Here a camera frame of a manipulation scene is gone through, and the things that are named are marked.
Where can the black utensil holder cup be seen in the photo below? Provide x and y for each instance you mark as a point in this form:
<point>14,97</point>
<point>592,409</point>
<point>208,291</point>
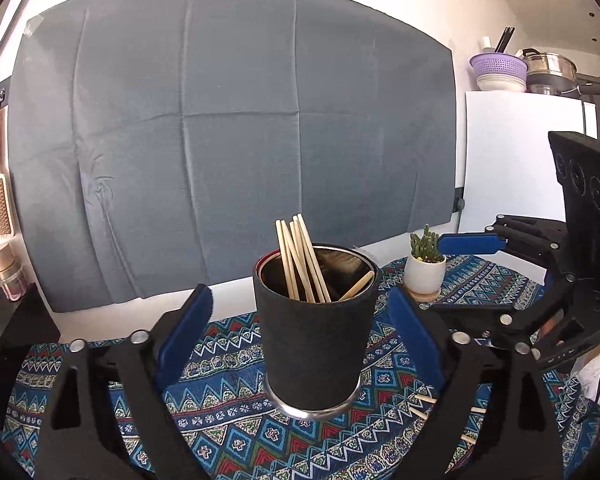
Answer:
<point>310,350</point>

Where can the black chopsticks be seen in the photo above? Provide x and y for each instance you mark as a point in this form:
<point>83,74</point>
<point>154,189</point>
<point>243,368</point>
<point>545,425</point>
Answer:
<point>505,40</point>

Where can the white cabinet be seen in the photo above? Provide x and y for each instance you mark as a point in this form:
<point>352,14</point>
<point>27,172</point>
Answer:
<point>510,160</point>

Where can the round wooden coaster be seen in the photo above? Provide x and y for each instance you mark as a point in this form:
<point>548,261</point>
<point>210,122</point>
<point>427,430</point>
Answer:
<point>422,297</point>

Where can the purple plastic colander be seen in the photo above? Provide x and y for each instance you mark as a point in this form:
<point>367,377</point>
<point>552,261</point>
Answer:
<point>497,66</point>

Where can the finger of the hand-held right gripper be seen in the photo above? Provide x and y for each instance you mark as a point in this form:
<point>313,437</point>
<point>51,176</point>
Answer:
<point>515,327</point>
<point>470,244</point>

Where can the grey backdrop cloth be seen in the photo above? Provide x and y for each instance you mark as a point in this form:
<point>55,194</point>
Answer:
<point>180,135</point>

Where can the steel pot with lid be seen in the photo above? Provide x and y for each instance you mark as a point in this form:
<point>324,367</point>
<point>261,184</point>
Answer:
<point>550,67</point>

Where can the green succulent plant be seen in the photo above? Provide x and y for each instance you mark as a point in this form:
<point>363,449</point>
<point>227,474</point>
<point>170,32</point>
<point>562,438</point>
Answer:
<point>425,247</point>

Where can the black backdrop clip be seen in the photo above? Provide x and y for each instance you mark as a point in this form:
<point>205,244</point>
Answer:
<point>460,204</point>

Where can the blue patterned tablecloth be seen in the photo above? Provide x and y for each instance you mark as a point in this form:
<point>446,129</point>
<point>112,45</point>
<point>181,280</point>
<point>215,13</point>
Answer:
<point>230,410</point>

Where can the flat wooden utensil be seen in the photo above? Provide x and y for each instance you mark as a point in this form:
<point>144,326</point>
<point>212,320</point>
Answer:
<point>357,285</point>

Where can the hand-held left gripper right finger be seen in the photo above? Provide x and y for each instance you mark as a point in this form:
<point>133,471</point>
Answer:
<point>415,335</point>

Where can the black wall bracket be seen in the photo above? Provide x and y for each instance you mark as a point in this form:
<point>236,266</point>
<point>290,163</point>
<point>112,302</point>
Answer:
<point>1,92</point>

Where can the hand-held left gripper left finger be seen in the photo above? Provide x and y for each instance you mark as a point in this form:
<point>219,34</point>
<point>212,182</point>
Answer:
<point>185,330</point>

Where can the glass bowl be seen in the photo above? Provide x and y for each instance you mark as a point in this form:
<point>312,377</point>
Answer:
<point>544,89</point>

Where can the white round plant pot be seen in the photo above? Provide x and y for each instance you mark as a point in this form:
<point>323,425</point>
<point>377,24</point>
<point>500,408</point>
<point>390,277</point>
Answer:
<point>424,275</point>

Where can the stack of white bowls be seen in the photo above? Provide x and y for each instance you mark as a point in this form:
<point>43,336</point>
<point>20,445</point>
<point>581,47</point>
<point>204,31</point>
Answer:
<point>500,85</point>

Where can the white lace cloth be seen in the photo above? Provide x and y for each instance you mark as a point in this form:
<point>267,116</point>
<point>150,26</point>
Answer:
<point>592,377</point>

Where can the bundle of wooden chopsticks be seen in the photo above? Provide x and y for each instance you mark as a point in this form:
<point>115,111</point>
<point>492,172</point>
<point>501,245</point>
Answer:
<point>296,260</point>

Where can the pink bottle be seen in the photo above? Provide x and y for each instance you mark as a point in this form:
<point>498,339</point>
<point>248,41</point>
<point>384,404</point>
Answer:
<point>7,272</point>

